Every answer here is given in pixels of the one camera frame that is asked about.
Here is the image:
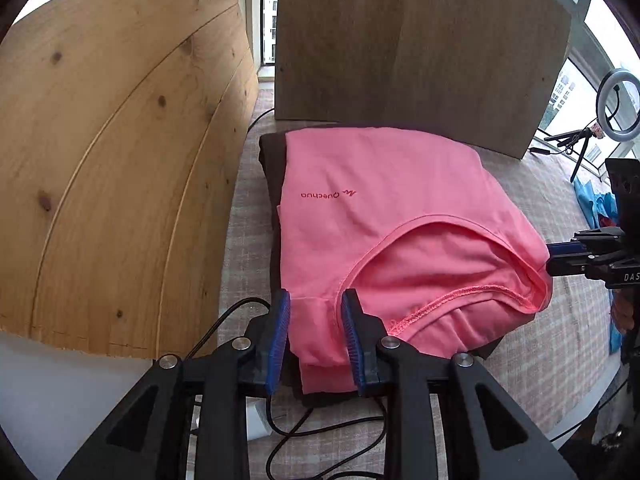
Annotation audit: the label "blue striped garment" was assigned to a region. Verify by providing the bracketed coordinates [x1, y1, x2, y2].
[572, 175, 625, 357]

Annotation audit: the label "person's right hand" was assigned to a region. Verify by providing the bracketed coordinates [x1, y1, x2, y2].
[612, 290, 640, 334]

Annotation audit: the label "black cable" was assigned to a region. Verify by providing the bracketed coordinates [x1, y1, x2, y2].
[265, 395, 388, 480]
[186, 297, 272, 361]

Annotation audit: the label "white power adapter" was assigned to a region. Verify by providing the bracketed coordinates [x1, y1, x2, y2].
[244, 399, 272, 442]

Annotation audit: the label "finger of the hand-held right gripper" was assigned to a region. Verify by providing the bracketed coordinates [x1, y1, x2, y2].
[546, 255, 616, 277]
[546, 228, 626, 257]

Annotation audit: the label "dark brown folded garment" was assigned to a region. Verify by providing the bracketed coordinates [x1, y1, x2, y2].
[258, 127, 506, 408]

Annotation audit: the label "white ring light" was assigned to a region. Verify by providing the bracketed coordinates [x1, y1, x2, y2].
[594, 70, 640, 146]

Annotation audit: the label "pine wood board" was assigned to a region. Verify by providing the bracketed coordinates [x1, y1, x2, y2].
[0, 0, 261, 361]

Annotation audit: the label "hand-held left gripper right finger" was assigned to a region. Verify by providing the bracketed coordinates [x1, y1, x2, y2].
[341, 288, 580, 480]

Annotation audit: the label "grey particle board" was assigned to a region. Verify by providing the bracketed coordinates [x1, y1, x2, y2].
[274, 0, 572, 161]

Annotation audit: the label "beige plaid blanket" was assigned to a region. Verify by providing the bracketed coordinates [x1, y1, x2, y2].
[190, 87, 631, 480]

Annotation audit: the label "black tripod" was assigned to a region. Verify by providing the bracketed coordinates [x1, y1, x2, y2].
[544, 127, 601, 183]

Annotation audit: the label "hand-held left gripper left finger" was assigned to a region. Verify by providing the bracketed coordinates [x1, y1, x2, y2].
[57, 289, 292, 480]

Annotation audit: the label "pink t-shirt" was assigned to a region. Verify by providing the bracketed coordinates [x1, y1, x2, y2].
[276, 127, 554, 395]

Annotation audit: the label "apartment buildings outside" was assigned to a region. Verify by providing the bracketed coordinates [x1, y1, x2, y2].
[542, 72, 576, 128]

